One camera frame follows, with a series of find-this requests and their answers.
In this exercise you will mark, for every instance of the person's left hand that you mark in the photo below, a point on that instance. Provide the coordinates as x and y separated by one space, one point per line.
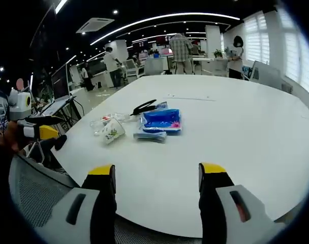
13 137

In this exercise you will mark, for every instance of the ceiling air vent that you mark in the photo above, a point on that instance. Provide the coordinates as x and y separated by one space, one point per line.
94 25

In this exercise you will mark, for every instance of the light blue wipes packet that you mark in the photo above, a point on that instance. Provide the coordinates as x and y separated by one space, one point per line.
150 136

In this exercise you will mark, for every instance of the grey laptop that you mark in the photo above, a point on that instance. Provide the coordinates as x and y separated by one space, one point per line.
54 106

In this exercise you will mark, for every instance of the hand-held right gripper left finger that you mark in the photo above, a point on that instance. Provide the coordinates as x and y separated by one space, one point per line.
103 203

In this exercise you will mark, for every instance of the blue tissue pack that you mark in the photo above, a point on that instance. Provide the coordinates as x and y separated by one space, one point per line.
162 119

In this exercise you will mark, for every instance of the white paper cup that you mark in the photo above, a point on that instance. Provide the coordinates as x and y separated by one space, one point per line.
113 130

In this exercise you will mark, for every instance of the white table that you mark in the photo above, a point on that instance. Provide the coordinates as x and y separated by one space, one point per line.
220 127

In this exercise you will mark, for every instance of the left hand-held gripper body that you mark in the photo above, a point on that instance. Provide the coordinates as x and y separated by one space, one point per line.
19 104

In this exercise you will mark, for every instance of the clear plastic bottle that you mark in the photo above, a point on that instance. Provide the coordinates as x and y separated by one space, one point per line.
98 125

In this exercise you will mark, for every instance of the dark monitor screen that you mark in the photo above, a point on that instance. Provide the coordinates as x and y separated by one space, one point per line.
60 82

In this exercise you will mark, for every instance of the potted green plant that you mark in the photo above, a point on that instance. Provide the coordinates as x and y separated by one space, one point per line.
218 54

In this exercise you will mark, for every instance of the grey mesh office chair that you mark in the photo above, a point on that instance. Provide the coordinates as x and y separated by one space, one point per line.
35 188

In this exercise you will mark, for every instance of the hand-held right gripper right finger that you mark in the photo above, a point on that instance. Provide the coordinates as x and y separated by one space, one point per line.
213 203

